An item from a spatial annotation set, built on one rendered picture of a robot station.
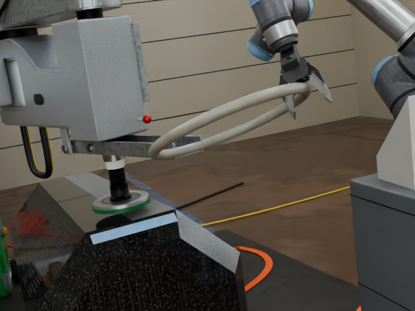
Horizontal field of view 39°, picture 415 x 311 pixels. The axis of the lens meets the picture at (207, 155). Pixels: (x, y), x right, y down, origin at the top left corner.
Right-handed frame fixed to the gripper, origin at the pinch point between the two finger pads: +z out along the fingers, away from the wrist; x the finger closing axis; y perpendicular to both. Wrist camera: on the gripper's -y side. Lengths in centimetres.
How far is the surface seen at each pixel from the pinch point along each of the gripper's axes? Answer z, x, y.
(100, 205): -3, 90, 28
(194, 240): 21, 66, 41
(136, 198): -1, 79, 35
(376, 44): -127, 4, 694
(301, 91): -4.7, -0.4, -5.2
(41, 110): -48, 105, 35
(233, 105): -6.0, 13.1, -22.4
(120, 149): -17, 69, 20
